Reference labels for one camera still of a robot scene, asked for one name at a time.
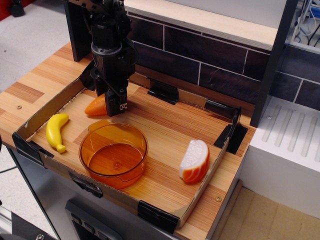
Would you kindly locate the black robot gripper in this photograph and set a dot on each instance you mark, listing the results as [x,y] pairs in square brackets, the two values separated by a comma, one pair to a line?
[112,68]

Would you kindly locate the orange plastic toy carrot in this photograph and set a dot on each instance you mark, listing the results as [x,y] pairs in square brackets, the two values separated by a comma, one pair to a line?
[97,107]

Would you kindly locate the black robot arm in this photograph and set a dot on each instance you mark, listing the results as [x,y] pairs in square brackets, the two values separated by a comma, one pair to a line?
[102,27]

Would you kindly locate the transparent orange plastic pot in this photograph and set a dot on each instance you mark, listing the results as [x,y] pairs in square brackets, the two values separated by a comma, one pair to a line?
[114,153]

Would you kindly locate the taped cardboard fence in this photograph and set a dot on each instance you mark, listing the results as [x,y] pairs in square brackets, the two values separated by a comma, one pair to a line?
[159,200]

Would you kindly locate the yellow plastic toy banana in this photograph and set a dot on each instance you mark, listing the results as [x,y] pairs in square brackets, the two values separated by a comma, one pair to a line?
[53,131]

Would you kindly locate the white orange toy sushi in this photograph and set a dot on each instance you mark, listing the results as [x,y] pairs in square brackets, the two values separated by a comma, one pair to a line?
[195,162]

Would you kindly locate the light wooden shelf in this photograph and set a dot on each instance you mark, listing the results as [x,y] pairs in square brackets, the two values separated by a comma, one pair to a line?
[225,27]

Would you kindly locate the black toy oven front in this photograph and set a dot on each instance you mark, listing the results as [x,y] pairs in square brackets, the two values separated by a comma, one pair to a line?
[93,222]

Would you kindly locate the white toy sink drainboard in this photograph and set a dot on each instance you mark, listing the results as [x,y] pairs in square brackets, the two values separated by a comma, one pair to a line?
[282,162]

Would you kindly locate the dark grey left post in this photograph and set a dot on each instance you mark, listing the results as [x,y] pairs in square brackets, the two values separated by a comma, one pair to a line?
[79,35]

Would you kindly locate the dark grey post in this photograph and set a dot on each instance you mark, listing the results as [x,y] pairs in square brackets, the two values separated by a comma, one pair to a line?
[79,35]
[273,61]

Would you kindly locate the dark grey right post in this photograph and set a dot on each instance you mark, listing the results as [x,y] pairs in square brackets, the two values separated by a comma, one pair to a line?
[273,61]

